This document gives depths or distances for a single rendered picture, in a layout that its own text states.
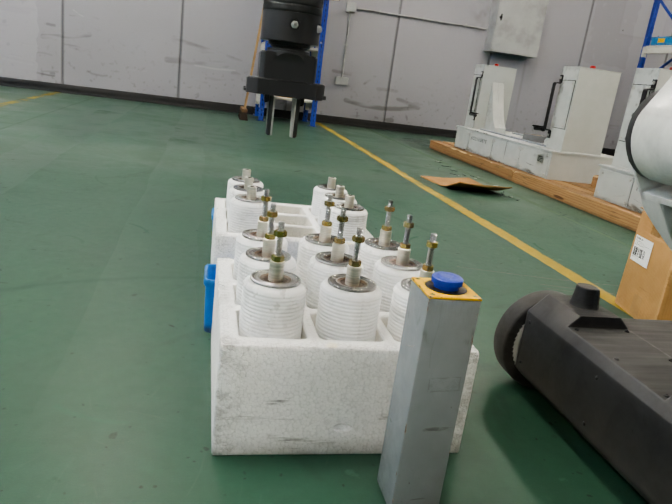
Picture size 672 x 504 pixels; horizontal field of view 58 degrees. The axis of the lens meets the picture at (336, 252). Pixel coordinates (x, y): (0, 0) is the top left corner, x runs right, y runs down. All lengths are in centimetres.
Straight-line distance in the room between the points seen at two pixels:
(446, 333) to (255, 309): 28
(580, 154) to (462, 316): 358
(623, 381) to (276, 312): 52
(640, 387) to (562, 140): 334
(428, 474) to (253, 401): 26
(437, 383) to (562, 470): 35
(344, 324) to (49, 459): 45
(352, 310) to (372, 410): 16
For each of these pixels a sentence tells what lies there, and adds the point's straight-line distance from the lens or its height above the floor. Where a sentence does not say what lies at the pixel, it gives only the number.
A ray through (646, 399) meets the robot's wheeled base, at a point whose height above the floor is 18.
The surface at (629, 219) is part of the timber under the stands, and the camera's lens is 339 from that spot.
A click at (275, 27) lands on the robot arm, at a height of 61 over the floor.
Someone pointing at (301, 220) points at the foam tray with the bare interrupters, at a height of 17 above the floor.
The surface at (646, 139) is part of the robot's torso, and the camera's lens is 97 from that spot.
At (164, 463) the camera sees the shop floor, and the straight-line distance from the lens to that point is 94.
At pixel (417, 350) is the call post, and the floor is 24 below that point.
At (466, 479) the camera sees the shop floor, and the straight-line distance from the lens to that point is 99.
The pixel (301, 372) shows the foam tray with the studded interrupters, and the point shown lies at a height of 14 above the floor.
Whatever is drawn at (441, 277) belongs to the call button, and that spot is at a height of 33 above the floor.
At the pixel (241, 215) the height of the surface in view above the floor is 22.
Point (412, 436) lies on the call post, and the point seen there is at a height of 12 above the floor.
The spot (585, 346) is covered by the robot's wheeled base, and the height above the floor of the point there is 18.
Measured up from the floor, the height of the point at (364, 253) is 24.
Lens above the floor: 55
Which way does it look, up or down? 16 degrees down
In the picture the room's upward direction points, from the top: 8 degrees clockwise
